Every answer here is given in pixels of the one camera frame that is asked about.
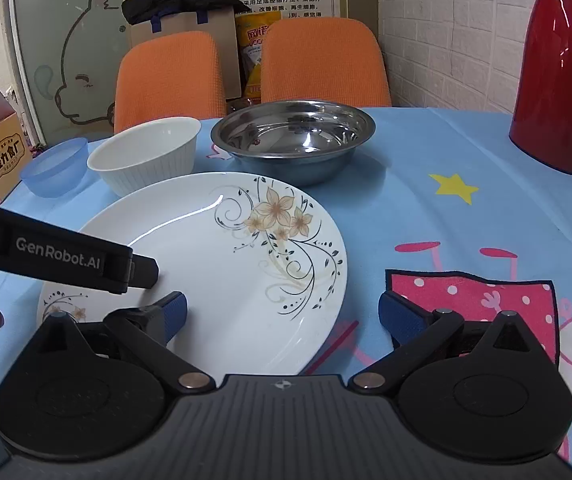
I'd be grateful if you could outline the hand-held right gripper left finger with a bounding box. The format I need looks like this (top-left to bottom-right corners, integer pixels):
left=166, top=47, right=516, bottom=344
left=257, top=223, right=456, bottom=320
left=24, top=290, right=217, bottom=395

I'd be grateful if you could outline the stainless steel bowl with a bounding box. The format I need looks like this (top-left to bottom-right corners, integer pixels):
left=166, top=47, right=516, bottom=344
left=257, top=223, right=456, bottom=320
left=210, top=100, right=377, bottom=186

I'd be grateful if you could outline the black cloth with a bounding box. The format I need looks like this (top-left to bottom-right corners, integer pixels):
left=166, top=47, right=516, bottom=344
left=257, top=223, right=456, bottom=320
left=121, top=0, right=247, bottom=26

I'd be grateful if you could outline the white ribbed bowl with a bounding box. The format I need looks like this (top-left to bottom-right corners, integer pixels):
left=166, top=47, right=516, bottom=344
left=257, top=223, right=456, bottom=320
left=86, top=116, right=203, bottom=198

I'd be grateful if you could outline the orange chair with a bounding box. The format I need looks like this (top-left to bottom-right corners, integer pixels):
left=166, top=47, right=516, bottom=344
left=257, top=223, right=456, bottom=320
left=114, top=31, right=228, bottom=134
left=260, top=18, right=393, bottom=109

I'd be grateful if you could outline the yellow printed bag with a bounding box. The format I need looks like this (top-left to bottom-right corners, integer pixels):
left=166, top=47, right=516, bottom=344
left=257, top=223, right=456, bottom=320
left=235, top=10, right=283, bottom=102

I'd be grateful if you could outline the blue translucent plastic bowl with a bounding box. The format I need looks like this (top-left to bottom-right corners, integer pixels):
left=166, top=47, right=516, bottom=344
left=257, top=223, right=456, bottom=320
left=20, top=137, right=90, bottom=199

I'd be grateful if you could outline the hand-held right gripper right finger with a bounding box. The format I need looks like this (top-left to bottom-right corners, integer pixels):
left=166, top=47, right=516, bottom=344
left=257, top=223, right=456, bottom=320
left=348, top=289, right=542, bottom=394

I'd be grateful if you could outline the blue cartoon printed tablecloth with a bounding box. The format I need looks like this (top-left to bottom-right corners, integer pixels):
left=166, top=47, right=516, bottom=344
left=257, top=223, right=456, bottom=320
left=0, top=105, right=572, bottom=467

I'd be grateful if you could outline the red thermos jug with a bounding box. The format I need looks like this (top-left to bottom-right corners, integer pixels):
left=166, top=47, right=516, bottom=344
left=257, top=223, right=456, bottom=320
left=509, top=0, right=572, bottom=176

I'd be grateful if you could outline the brown paper bag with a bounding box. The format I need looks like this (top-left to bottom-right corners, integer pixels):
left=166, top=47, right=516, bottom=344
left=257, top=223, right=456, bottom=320
left=128, top=7, right=243, bottom=102

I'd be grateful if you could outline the large white floral plate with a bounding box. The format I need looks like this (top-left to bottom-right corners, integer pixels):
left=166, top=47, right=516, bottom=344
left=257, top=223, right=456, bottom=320
left=73, top=172, right=349, bottom=376

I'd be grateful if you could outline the glass panel with cat drawing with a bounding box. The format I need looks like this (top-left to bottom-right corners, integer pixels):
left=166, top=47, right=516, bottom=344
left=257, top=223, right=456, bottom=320
left=8, top=0, right=132, bottom=145

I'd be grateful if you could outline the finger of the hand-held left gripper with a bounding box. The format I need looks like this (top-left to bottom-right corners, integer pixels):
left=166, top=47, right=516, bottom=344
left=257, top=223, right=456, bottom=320
left=126, top=253, right=160, bottom=290

